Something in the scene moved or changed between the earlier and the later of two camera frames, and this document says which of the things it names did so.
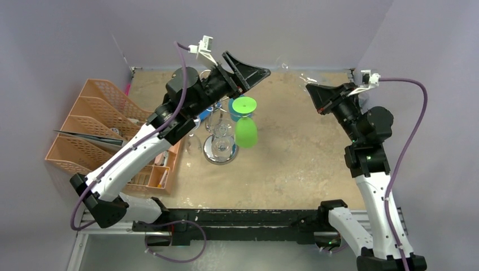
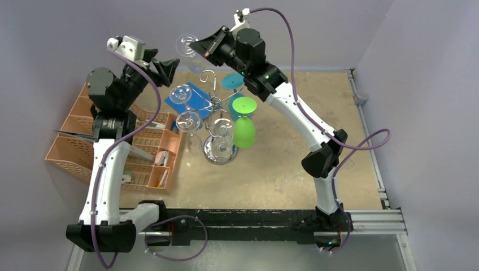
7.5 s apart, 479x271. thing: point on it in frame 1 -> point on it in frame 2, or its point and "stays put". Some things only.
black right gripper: x=332 y=101 -> x=218 y=44
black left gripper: x=242 y=77 -> x=164 y=68
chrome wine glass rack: x=220 y=148 stays put
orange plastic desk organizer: x=103 y=119 stays put
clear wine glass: x=285 y=64 -> x=197 y=60
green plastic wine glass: x=245 y=134 stays put
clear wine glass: x=194 y=145 stays put
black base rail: x=191 y=226 stays put
